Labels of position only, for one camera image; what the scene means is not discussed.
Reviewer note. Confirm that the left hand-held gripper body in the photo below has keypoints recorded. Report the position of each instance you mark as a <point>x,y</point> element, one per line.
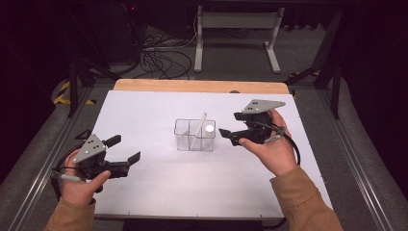
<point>91,152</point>

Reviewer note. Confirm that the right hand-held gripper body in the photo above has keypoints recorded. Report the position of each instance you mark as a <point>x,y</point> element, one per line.
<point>260,106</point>

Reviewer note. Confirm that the thin white marker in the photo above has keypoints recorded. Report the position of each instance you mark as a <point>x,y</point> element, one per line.
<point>202,123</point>

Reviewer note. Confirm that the clear plastic organizer box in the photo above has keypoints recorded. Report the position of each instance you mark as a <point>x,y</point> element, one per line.
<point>181,144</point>

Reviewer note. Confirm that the person's left hand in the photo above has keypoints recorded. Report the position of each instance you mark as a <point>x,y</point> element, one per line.
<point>75,191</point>

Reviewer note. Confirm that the person's right hand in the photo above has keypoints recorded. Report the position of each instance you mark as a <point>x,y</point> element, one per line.
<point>275,157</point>

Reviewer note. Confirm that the white board table cover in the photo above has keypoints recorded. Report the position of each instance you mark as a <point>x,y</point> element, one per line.
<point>144,109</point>

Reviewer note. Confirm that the black metal stand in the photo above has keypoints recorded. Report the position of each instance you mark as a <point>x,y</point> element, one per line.
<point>336,96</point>
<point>73,93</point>

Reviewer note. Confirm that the yellow black hazard tape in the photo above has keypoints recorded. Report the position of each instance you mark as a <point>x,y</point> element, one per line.
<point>61,97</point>

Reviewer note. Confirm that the dark equipment rack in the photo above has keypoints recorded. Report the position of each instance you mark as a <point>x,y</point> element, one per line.
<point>125,32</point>

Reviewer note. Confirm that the black triangular bracket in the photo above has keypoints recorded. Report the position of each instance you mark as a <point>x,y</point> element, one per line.
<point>79,137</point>

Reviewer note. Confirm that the aluminium floor rail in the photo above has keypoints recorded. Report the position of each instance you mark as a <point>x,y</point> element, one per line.
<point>41,192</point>
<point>359,173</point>

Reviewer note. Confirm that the white metal stand frame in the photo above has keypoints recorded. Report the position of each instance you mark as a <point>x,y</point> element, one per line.
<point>237,20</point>

